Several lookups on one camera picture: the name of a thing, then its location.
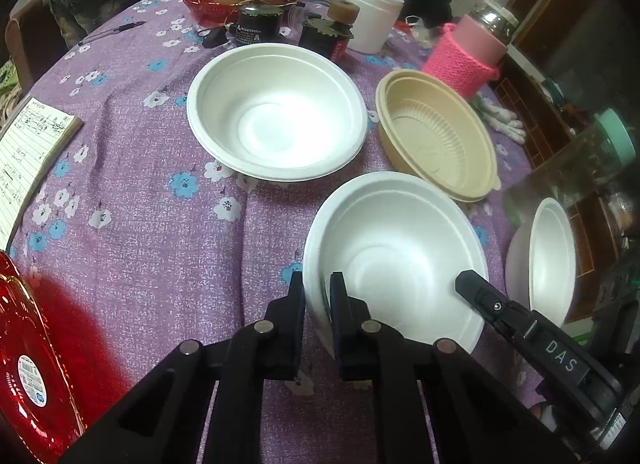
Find black pen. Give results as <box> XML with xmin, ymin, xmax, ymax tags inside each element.
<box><xmin>77</xmin><ymin>21</ymin><xmax>148</xmax><ymax>47</ymax></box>

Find white work gloves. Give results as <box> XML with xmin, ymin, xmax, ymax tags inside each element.
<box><xmin>470</xmin><ymin>92</ymin><xmax>527</xmax><ymax>145</ymax></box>

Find flask with pink knitted sleeve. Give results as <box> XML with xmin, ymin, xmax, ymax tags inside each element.
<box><xmin>421</xmin><ymin>0</ymin><xmax>521</xmax><ymax>100</ymax></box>

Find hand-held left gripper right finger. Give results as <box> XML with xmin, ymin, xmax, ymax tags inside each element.
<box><xmin>329</xmin><ymin>272</ymin><xmax>596</xmax><ymax>464</ymax></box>

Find black jar with metal handle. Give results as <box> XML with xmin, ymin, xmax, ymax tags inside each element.
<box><xmin>226</xmin><ymin>0</ymin><xmax>285</xmax><ymax>48</ymax></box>

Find large white foam bowl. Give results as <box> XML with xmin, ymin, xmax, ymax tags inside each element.
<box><xmin>186</xmin><ymin>42</ymin><xmax>369</xmax><ymax>183</ymax></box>

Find red plate with gold trim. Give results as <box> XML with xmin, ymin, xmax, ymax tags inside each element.
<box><xmin>0</xmin><ymin>249</ymin><xmax>87</xmax><ymax>461</ymax></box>

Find white plastic jar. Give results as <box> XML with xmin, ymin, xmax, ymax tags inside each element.
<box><xmin>344</xmin><ymin>0</ymin><xmax>405</xmax><ymax>55</ymax></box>

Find black jar with cork stopper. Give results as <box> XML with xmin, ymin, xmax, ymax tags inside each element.
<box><xmin>298</xmin><ymin>0</ymin><xmax>361</xmax><ymax>62</ymax></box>

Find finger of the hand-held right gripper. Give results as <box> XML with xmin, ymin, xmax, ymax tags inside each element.
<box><xmin>455</xmin><ymin>269</ymin><xmax>624</xmax><ymax>426</ymax></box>

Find brown chair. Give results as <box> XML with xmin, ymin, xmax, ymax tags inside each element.
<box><xmin>4</xmin><ymin>0</ymin><xmax>67</xmax><ymax>87</ymax></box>

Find lined paper notebook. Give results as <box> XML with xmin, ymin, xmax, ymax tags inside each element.
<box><xmin>0</xmin><ymin>96</ymin><xmax>85</xmax><ymax>251</ymax></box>

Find clear plastic lid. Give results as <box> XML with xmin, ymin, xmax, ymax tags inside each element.
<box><xmin>287</xmin><ymin>0</ymin><xmax>346</xmax><ymax>30</ymax></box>

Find wooden cabinet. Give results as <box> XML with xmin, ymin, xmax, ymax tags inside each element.
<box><xmin>492</xmin><ymin>0</ymin><xmax>640</xmax><ymax>335</ymax></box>

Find red glass plate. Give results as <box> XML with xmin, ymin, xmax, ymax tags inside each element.
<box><xmin>181</xmin><ymin>0</ymin><xmax>304</xmax><ymax>27</ymax></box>

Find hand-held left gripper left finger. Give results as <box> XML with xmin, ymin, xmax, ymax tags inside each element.
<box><xmin>59</xmin><ymin>271</ymin><xmax>311</xmax><ymax>464</ymax></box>

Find clear bottle with green lid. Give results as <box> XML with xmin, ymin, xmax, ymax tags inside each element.
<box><xmin>502</xmin><ymin>108</ymin><xmax>639</xmax><ymax>245</ymax></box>

